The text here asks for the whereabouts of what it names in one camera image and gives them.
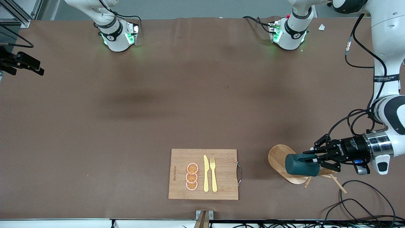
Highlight dark green ribbed cup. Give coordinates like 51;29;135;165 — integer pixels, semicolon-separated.
285;153;321;177

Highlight wooden cup rack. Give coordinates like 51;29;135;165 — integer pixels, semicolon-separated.
268;144;347;194

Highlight bamboo cutting board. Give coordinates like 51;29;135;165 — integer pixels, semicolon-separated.
168;149;242;200

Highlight yellow plastic fork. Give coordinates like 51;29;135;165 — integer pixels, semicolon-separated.
210;158;218;193

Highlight yellow plastic knife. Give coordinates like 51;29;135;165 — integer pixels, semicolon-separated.
203;155;209;193

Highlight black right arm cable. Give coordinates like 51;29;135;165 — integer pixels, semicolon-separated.
0;24;34;48

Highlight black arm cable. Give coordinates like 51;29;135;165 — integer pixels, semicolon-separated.
326;13;388;149
0;24;34;48

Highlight black loose cable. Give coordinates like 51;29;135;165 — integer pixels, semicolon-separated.
340;180;396;222
322;198;378;222

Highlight aluminium frame profile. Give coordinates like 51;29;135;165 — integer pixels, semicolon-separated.
0;0;43;28

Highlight black cable tangle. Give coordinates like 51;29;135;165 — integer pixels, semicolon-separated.
218;218;405;228

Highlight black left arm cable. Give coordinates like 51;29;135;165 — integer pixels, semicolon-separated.
326;13;388;149

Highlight black base power cable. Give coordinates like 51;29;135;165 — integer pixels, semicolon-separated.
242;15;279;35
97;0;142;35

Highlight metal clamp bracket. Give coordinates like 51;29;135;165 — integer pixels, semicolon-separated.
196;210;214;228

